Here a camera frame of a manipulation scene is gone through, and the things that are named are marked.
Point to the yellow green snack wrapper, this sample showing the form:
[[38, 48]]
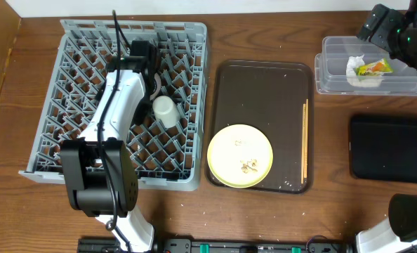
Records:
[[377, 68]]

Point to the yellow plate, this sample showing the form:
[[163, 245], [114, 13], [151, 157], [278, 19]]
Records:
[[235, 143]]

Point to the pink bowl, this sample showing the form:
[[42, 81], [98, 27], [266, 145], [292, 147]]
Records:
[[157, 86]]

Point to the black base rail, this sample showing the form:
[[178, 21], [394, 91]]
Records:
[[189, 246]]

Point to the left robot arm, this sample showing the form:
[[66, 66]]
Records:
[[99, 175]]

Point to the wooden chopstick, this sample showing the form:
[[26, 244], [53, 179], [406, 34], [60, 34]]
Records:
[[303, 147], [306, 136]]

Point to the clear plastic waste bin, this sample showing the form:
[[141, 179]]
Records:
[[331, 75]]

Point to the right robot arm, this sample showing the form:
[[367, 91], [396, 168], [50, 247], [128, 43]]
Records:
[[397, 233]]

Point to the white cup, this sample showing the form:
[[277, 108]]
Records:
[[165, 110]]

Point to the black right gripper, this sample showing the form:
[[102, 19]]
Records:
[[368, 25]]

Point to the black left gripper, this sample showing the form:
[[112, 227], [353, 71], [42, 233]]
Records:
[[152, 90]]

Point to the crumpled white tissue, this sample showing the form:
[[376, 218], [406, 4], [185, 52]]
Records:
[[352, 66]]

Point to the food scraps on plate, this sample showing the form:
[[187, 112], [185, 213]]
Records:
[[250, 166]]

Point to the black waste bin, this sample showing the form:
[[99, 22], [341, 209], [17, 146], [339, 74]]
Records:
[[383, 148]]

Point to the grey plastic dishwasher rack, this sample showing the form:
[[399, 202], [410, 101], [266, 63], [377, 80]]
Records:
[[165, 159]]

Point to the dark brown serving tray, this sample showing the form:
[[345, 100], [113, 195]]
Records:
[[269, 96]]

